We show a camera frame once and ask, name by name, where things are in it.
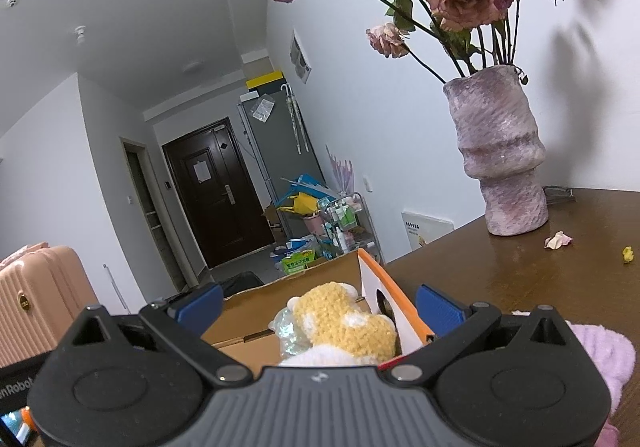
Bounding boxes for translucent glittery pouch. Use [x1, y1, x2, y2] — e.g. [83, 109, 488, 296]
[269, 309, 312, 358]

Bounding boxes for yellow and black box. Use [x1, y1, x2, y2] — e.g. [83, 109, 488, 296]
[245, 70, 285, 93]

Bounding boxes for lavender fluffy headband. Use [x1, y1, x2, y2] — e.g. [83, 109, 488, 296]
[514, 309, 637, 447]

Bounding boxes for yellow knitted plush toy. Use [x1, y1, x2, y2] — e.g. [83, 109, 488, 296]
[277, 281, 399, 368]

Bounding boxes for pink ribbed suitcase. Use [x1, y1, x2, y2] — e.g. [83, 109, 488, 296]
[0, 241, 102, 369]

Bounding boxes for blue and yellow bags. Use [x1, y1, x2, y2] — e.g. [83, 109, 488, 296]
[277, 174, 336, 218]

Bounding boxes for plastic sleeve on refrigerator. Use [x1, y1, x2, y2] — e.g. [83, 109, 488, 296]
[248, 98, 276, 122]

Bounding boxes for grey refrigerator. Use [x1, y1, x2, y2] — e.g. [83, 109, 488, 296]
[236, 94, 327, 208]

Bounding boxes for black eyeglasses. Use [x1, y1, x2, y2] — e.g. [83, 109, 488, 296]
[542, 185, 576, 203]

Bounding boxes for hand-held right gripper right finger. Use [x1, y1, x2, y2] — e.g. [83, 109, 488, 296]
[389, 284, 576, 386]

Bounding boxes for open cardboard carton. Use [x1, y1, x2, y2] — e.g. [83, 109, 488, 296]
[262, 203, 286, 248]

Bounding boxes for green snack bag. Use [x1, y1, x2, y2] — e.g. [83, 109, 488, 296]
[281, 250, 317, 277]

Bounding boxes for fallen pink petal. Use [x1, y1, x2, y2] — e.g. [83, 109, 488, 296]
[544, 230, 574, 251]

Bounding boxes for purple textured vase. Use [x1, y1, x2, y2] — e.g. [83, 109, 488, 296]
[442, 65, 550, 237]

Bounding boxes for dark brown door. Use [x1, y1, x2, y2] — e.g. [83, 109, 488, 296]
[160, 116, 276, 271]

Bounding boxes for clear folded umbrella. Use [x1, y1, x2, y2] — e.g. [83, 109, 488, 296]
[279, 82, 309, 156]

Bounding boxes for white board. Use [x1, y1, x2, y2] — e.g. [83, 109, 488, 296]
[401, 210, 455, 251]

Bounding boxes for wall electrical panel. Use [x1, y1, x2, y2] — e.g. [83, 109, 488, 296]
[289, 29, 312, 86]

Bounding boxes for purple flower wall decoration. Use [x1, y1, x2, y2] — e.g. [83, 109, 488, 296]
[324, 144, 356, 193]

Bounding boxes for metal rolling cart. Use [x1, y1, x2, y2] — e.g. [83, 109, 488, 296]
[317, 194, 381, 261]

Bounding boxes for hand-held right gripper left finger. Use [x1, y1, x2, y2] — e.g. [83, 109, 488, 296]
[60, 283, 254, 386]

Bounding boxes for red cardboard box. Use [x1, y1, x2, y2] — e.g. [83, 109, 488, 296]
[202, 249, 437, 369]

